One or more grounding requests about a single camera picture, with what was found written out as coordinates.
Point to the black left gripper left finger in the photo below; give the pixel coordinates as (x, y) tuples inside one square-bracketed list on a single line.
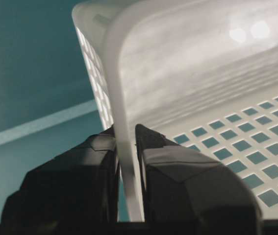
[(80, 185)]

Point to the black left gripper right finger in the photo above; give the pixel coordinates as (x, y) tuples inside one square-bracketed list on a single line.
[(181, 184)]

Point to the white perforated plastic basket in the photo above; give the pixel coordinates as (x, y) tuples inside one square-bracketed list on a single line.
[(204, 73)]

